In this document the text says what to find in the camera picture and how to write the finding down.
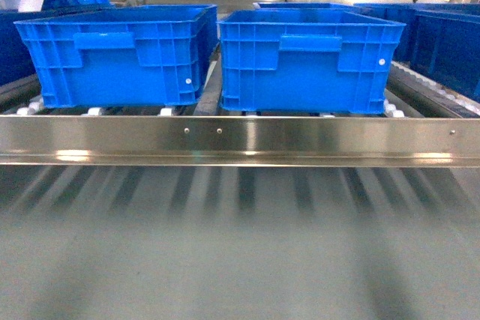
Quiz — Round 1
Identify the stainless steel shelf rack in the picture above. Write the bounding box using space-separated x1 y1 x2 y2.
1 55 479 168

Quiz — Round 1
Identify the blue plastic bin right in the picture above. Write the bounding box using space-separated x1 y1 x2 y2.
218 8 405 115

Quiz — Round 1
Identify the blue plastic bin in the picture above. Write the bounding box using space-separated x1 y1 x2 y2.
218 8 405 115
15 4 218 109

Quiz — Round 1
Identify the blue plastic bin left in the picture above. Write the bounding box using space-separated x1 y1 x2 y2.
15 4 218 109

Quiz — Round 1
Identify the blue bin behind right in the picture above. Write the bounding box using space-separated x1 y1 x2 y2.
253 1 362 13

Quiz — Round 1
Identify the blue bin far right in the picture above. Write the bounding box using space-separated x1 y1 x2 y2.
356 3 479 102

